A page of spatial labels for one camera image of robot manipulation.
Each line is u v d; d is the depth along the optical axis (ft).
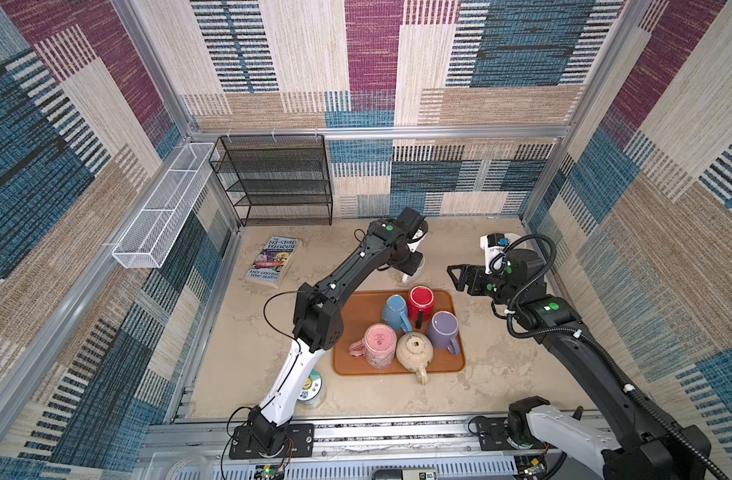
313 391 2.40
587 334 1.63
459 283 2.28
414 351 2.57
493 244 2.20
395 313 2.81
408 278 3.08
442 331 2.70
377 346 2.50
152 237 2.34
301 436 2.44
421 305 2.86
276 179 3.57
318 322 1.88
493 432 2.40
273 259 3.48
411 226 2.40
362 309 3.26
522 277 1.83
